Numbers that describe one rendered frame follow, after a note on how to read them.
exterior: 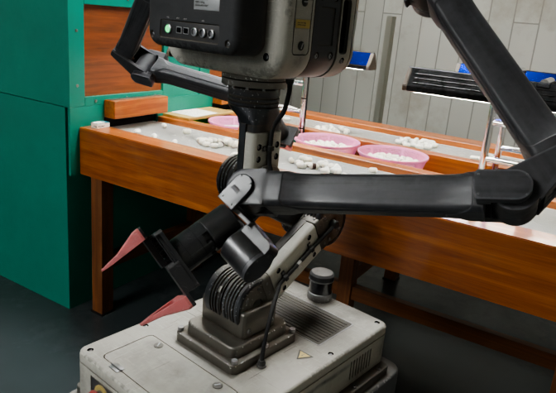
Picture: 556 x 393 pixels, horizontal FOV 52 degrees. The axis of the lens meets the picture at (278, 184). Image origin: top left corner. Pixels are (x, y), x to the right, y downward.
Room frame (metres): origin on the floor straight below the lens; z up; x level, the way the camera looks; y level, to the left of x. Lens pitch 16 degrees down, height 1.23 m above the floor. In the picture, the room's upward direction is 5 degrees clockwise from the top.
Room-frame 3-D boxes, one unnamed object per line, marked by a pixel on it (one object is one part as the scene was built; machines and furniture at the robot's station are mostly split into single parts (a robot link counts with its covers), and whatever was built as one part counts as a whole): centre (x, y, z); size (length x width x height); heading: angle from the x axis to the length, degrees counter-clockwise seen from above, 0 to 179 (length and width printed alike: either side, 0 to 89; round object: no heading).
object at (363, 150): (2.10, -0.42, 0.72); 0.27 x 0.27 x 0.10
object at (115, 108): (2.31, 0.60, 0.83); 0.30 x 0.06 x 0.07; 149
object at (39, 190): (2.78, 0.68, 0.42); 1.36 x 0.55 x 0.84; 149
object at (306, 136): (2.24, -0.18, 0.72); 0.27 x 0.27 x 0.10
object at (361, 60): (2.62, -0.09, 1.08); 0.62 x 0.08 x 0.07; 59
